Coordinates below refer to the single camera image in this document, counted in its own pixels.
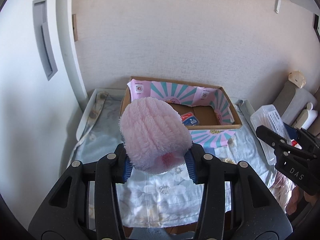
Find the white door with handle recess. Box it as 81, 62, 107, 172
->
0, 0, 89, 156

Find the pink plush toy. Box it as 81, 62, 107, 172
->
270, 172, 300, 215

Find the cream hair scrunchie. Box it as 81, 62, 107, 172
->
222, 158, 236, 164

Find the brown cardboard box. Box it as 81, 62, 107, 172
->
120, 76, 242, 140

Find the grey headboard cushion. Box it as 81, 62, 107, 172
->
272, 81, 318, 125

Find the floral bed sheet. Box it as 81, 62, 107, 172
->
67, 92, 278, 229

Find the beige plastic bag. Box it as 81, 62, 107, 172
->
288, 71, 306, 88

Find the white bottle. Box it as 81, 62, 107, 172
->
293, 102, 318, 130

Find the clear cotton swab box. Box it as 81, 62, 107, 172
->
250, 105, 292, 165

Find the clear floss pick box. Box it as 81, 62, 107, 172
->
180, 112, 200, 126

